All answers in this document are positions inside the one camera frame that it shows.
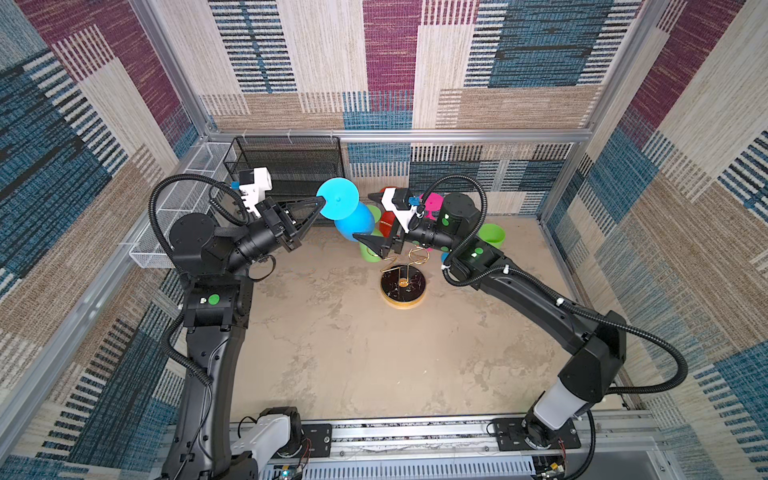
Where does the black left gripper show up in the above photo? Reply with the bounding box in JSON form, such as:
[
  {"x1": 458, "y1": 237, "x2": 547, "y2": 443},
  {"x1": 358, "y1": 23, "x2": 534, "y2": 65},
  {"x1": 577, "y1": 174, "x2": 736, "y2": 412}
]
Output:
[{"x1": 225, "y1": 202, "x2": 324, "y2": 284}]

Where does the blue front wine glass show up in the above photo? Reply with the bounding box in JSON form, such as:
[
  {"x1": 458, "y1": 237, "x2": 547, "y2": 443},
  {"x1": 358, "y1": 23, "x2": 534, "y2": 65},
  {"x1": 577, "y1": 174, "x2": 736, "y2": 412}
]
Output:
[{"x1": 317, "y1": 178, "x2": 374, "y2": 241}]

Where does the green wine glass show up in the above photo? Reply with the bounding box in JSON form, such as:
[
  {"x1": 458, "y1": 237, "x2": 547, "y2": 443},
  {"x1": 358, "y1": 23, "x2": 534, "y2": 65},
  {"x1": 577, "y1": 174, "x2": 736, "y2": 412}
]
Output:
[
  {"x1": 478, "y1": 223, "x2": 506, "y2": 249},
  {"x1": 358, "y1": 203, "x2": 385, "y2": 264}
]

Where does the green front wine glass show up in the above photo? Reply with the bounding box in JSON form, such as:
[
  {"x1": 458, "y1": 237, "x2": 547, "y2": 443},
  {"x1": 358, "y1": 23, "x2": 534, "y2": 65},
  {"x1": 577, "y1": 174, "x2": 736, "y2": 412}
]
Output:
[{"x1": 478, "y1": 223, "x2": 506, "y2": 249}]

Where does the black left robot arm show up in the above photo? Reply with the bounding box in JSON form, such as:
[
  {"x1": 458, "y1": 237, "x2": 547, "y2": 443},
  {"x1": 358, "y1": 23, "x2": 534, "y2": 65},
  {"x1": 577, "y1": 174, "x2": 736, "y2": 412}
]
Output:
[{"x1": 160, "y1": 197, "x2": 326, "y2": 479}]

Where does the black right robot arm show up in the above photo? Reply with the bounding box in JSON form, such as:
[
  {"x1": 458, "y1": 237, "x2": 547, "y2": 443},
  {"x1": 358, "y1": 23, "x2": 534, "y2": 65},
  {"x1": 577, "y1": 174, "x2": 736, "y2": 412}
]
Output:
[{"x1": 356, "y1": 187, "x2": 626, "y2": 446}]

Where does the red wine glass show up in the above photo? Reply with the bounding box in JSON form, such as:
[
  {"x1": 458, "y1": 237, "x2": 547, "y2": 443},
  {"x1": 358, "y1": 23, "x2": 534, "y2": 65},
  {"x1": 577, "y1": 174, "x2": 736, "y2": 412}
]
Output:
[{"x1": 378, "y1": 210, "x2": 396, "y2": 237}]

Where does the black mesh shelf rack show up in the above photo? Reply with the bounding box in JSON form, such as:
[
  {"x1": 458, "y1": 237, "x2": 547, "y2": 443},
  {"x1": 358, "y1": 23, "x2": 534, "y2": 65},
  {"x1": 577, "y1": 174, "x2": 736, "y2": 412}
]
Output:
[{"x1": 223, "y1": 136, "x2": 346, "y2": 200}]

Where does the magenta wine glass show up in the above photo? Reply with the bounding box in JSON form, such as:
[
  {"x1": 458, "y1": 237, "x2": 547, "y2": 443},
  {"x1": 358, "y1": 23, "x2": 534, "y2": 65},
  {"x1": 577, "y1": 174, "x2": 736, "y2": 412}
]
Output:
[{"x1": 421, "y1": 193, "x2": 444, "y2": 221}]

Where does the gold wine glass rack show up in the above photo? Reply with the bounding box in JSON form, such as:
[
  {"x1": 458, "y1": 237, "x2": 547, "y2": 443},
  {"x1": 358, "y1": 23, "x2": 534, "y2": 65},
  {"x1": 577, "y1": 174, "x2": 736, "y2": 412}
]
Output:
[{"x1": 380, "y1": 247, "x2": 430, "y2": 310}]

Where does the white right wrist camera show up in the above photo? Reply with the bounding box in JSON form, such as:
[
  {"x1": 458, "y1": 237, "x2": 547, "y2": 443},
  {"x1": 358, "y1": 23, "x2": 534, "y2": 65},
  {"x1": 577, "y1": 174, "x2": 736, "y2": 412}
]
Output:
[{"x1": 381, "y1": 187, "x2": 420, "y2": 233}]

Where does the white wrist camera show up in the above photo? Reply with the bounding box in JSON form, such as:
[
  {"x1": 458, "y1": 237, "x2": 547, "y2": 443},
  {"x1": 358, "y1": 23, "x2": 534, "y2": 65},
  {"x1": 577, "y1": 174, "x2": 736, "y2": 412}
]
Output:
[
  {"x1": 231, "y1": 167, "x2": 272, "y2": 218},
  {"x1": 381, "y1": 187, "x2": 420, "y2": 233}
]

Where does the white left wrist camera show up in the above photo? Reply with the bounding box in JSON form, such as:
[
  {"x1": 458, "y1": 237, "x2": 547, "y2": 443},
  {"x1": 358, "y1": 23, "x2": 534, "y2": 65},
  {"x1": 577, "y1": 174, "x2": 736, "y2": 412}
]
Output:
[{"x1": 231, "y1": 167, "x2": 272, "y2": 218}]

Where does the black left corrugated cable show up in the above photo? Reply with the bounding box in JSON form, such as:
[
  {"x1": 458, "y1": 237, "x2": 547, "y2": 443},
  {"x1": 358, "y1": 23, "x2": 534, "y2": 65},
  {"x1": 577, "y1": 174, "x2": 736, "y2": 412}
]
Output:
[{"x1": 148, "y1": 173, "x2": 253, "y2": 385}]

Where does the black corrugated cable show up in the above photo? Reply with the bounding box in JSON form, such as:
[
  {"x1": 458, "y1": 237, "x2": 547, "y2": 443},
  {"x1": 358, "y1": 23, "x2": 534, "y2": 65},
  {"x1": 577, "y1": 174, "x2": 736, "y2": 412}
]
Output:
[
  {"x1": 407, "y1": 173, "x2": 689, "y2": 480},
  {"x1": 148, "y1": 173, "x2": 253, "y2": 385}
]

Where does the black right corrugated cable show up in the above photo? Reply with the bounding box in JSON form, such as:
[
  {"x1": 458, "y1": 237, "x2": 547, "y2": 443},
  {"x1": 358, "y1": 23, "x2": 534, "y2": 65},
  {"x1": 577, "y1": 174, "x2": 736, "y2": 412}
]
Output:
[{"x1": 407, "y1": 173, "x2": 689, "y2": 480}]

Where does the white wire basket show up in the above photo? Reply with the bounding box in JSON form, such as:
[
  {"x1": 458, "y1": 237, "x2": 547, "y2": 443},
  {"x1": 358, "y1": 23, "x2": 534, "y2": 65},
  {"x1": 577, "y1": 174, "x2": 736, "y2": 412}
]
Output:
[{"x1": 128, "y1": 142, "x2": 229, "y2": 269}]

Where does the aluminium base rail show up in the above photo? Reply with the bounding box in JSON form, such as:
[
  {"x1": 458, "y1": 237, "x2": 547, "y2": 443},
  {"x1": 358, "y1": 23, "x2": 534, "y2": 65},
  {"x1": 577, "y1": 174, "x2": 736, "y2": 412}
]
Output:
[{"x1": 260, "y1": 410, "x2": 680, "y2": 479}]

